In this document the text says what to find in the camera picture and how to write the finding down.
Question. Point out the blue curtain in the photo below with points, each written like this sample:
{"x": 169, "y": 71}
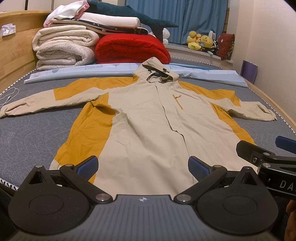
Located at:
{"x": 200, "y": 16}

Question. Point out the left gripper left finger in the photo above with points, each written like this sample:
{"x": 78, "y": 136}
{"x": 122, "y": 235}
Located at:
{"x": 78, "y": 177}

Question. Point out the cream folded quilt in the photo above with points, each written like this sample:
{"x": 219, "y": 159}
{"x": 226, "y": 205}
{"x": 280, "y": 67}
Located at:
{"x": 64, "y": 46}

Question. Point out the beige and mustard hooded jacket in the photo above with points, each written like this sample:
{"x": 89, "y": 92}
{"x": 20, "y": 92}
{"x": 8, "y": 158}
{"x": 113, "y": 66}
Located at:
{"x": 144, "y": 128}

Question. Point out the yellow bear plush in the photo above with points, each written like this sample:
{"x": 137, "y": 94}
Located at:
{"x": 206, "y": 42}

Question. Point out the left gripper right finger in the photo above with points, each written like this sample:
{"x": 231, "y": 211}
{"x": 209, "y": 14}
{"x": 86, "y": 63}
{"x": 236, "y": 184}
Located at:
{"x": 208, "y": 178}

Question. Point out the white plush toy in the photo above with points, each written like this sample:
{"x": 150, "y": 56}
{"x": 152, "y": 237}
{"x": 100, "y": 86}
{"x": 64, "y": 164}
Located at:
{"x": 166, "y": 35}

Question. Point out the dark patterned folded garment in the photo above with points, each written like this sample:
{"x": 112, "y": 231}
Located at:
{"x": 99, "y": 28}

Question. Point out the teal shark plush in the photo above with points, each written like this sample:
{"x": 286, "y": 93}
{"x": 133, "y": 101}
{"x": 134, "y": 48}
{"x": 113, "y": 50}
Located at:
{"x": 156, "y": 25}

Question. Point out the light blue folded sheet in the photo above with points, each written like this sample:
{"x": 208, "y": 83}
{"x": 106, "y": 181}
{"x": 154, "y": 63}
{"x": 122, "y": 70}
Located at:
{"x": 229, "y": 77}

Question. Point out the red folded blanket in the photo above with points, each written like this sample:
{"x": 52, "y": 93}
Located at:
{"x": 130, "y": 48}

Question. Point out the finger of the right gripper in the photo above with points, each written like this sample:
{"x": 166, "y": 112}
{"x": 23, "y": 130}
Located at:
{"x": 251, "y": 152}
{"x": 286, "y": 144}

